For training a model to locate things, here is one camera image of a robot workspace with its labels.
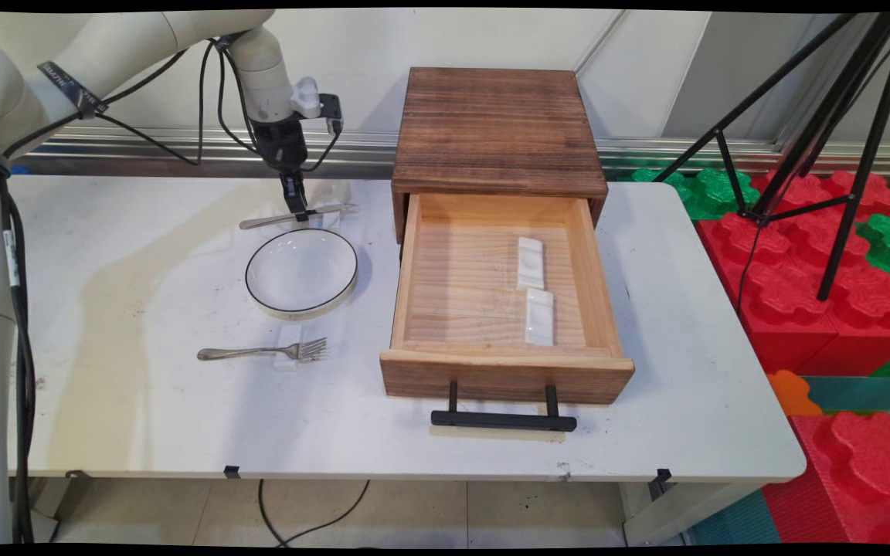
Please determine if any light wooden drawer, black handle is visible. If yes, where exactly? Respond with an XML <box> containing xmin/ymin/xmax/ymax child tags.
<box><xmin>379</xmin><ymin>193</ymin><xmax>635</xmax><ymax>433</ymax></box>

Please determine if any white table leg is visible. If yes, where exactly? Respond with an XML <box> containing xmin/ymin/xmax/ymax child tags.
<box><xmin>621</xmin><ymin>479</ymin><xmax>763</xmax><ymax>546</ymax></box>

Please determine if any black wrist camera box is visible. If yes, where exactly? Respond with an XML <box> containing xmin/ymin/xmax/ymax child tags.
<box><xmin>318</xmin><ymin>93</ymin><xmax>345</xmax><ymax>136</ymax></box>

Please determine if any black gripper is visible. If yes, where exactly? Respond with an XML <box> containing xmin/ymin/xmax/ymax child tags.
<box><xmin>250</xmin><ymin>114</ymin><xmax>311</xmax><ymax>223</ymax></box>

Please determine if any large red foam block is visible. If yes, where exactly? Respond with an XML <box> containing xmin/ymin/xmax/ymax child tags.
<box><xmin>696</xmin><ymin>170</ymin><xmax>890</xmax><ymax>377</ymax></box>
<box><xmin>760</xmin><ymin>411</ymin><xmax>890</xmax><ymax>546</ymax></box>

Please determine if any black floor cable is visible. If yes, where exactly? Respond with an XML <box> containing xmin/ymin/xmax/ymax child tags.
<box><xmin>257</xmin><ymin>479</ymin><xmax>372</xmax><ymax>548</ymax></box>

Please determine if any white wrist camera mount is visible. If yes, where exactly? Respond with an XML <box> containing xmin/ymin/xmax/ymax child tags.
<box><xmin>289</xmin><ymin>76</ymin><xmax>323</xmax><ymax>120</ymax></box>

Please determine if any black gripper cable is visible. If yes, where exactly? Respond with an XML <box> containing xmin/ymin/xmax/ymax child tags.
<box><xmin>93</xmin><ymin>39</ymin><xmax>262</xmax><ymax>167</ymax></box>

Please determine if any dark wooden cabinet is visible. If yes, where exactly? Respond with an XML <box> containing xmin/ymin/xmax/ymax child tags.
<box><xmin>391</xmin><ymin>67</ymin><xmax>609</xmax><ymax>245</ymax></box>

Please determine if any orange foam piece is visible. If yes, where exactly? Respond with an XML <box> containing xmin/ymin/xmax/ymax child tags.
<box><xmin>767</xmin><ymin>370</ymin><xmax>824</xmax><ymax>418</ymax></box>

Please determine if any silver fork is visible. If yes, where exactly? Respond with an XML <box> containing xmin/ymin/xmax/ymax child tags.
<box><xmin>197</xmin><ymin>337</ymin><xmax>328</xmax><ymax>363</ymax></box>

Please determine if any black camera cable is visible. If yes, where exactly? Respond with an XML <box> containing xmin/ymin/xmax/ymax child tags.
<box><xmin>0</xmin><ymin>35</ymin><xmax>345</xmax><ymax>546</ymax></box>

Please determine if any silver serrated knife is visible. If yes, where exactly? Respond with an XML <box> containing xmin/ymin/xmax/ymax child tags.
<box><xmin>239</xmin><ymin>203</ymin><xmax>359</xmax><ymax>231</ymax></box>

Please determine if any clear acrylic rest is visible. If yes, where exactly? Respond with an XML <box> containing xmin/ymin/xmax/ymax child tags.
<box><xmin>274</xmin><ymin>324</ymin><xmax>309</xmax><ymax>373</ymax></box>

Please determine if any teal foam mat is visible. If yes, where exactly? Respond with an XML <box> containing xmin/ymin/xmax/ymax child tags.
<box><xmin>803</xmin><ymin>375</ymin><xmax>890</xmax><ymax>427</ymax></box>

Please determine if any white ceramic cutlery rest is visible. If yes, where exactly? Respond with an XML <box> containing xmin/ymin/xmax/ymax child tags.
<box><xmin>524</xmin><ymin>288</ymin><xmax>555</xmax><ymax>348</ymax></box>
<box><xmin>516</xmin><ymin>237</ymin><xmax>545</xmax><ymax>292</ymax></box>

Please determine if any metal wall rail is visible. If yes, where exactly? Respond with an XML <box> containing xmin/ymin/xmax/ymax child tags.
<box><xmin>16</xmin><ymin>124</ymin><xmax>890</xmax><ymax>178</ymax></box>

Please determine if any black tripod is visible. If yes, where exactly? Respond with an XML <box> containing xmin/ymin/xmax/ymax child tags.
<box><xmin>652</xmin><ymin>12</ymin><xmax>890</xmax><ymax>302</ymax></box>

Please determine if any white plate with black rim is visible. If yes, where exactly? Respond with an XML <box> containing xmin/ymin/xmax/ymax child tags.
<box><xmin>245</xmin><ymin>228</ymin><xmax>359</xmax><ymax>321</ymax></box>

